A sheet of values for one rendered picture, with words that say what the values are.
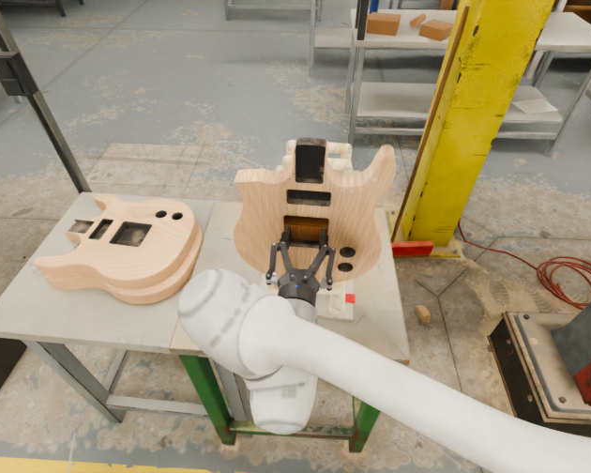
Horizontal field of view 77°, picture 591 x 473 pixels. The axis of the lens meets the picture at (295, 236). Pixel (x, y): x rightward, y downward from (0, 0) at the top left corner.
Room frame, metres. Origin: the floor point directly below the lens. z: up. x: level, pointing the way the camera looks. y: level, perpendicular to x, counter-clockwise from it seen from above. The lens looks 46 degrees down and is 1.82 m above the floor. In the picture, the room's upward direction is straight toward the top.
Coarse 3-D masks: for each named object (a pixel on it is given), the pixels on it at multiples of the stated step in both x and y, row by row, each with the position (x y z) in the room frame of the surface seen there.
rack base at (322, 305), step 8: (264, 280) 0.66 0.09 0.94; (352, 280) 0.66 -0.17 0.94; (264, 288) 0.63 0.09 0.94; (352, 288) 0.63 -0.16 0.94; (320, 296) 0.60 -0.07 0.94; (328, 296) 0.60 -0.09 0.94; (320, 304) 0.58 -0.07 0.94; (328, 304) 0.58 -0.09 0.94; (352, 304) 0.58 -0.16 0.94; (320, 312) 0.55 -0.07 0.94; (328, 312) 0.55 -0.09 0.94; (344, 312) 0.55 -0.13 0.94; (352, 312) 0.55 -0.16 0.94; (344, 320) 0.53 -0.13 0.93; (352, 320) 0.53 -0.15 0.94
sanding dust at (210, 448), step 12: (204, 432) 0.52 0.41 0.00; (216, 432) 0.52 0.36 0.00; (204, 444) 0.47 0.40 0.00; (216, 444) 0.47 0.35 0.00; (240, 444) 0.47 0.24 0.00; (336, 444) 0.47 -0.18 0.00; (204, 456) 0.42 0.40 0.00; (216, 456) 0.42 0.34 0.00; (228, 456) 0.42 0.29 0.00; (240, 456) 0.42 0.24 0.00; (336, 456) 0.42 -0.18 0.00; (348, 456) 0.42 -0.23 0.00; (360, 456) 0.42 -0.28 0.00; (372, 456) 0.42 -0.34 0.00
